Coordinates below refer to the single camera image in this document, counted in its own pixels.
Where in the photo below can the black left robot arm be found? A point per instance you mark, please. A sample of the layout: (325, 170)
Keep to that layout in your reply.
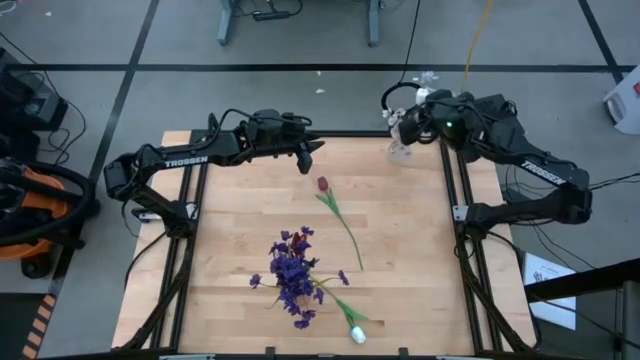
(185, 161)

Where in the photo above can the black power strip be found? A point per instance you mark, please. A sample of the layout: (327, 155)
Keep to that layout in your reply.
(270, 15)

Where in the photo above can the white plastic container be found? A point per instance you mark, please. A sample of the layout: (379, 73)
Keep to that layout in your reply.
(625, 107)

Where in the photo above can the orange black floor machine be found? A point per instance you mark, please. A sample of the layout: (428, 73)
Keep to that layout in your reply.
(30, 200)

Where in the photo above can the white paper sheet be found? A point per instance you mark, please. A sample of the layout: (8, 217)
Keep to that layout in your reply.
(555, 312)

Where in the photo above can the clear glass vase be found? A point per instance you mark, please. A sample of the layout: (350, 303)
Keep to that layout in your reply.
(400, 154)

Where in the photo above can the grey desk leg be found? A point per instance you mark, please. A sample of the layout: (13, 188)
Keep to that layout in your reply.
(372, 22)
(225, 22)

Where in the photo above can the black metal beam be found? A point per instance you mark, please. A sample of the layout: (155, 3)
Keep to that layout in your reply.
(590, 280)

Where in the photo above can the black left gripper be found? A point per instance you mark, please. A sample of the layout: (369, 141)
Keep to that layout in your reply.
(275, 135)

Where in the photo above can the black equipment box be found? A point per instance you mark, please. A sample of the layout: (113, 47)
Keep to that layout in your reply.
(30, 105)

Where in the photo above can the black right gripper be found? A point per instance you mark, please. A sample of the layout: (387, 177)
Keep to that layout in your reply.
(440, 120)

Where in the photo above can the black metal table frame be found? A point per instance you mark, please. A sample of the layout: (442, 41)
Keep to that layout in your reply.
(360, 134)

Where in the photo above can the black mesh-topped case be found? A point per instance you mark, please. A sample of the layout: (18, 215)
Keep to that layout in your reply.
(517, 131)

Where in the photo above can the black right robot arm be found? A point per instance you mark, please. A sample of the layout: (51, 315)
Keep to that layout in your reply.
(545, 172)

